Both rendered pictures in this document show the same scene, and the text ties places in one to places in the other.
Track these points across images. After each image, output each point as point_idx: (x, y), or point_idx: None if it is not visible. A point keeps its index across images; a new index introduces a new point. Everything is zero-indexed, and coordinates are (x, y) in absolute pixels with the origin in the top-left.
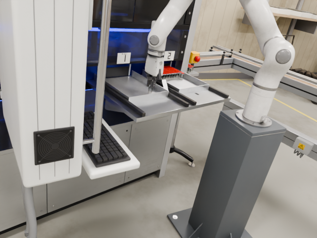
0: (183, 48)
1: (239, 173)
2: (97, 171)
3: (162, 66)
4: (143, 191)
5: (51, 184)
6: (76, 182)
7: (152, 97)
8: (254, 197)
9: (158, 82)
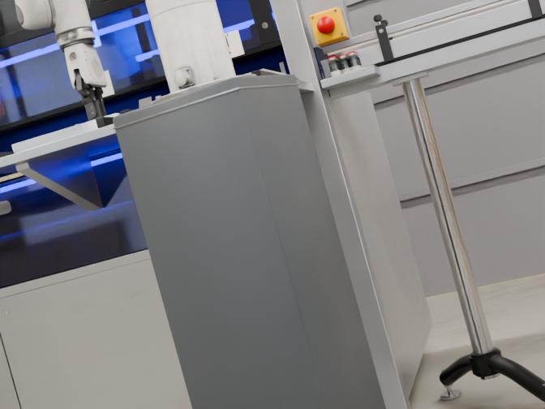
0: (266, 14)
1: (151, 251)
2: None
3: (79, 62)
4: None
5: (29, 402)
6: (87, 408)
7: (72, 135)
8: (290, 355)
9: None
